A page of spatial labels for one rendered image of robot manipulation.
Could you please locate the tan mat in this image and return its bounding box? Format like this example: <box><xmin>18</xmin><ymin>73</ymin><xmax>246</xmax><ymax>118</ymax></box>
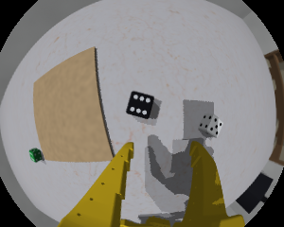
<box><xmin>33</xmin><ymin>47</ymin><xmax>114</xmax><ymax>162</ymax></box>

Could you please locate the green die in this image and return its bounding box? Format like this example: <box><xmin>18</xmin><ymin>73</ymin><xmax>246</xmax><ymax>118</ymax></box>
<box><xmin>29</xmin><ymin>148</ymin><xmax>42</xmax><ymax>163</ymax></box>

